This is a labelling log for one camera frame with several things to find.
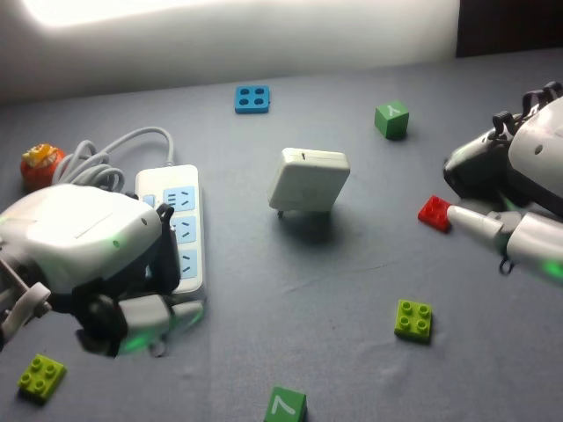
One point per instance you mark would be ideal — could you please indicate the green cube number 7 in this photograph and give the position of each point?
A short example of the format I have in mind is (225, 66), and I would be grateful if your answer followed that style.
(286, 406)

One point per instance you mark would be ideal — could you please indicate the white power adapter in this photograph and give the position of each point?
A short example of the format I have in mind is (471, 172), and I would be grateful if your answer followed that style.
(303, 184)

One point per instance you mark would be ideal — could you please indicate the green cube letter Y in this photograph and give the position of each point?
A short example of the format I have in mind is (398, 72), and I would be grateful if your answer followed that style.
(391, 125)

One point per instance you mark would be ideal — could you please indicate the red toy brick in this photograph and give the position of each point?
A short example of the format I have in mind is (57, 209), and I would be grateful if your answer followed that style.
(431, 213)

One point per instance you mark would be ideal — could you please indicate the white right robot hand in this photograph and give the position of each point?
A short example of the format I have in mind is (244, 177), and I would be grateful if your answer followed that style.
(536, 167)

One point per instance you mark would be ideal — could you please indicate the grey table cloth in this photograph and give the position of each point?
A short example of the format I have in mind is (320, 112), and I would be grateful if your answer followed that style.
(352, 264)

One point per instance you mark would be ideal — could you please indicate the white power strip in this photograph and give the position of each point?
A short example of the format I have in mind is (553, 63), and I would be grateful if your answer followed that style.
(154, 176)

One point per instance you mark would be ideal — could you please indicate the blue four-hole block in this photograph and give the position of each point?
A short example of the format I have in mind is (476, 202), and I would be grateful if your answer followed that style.
(252, 97)

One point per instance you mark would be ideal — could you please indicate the lime green toy brick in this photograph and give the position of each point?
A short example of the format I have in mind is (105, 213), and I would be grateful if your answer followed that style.
(39, 387)
(411, 329)

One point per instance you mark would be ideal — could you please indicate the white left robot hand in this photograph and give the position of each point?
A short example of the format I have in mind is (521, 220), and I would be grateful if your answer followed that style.
(88, 228)

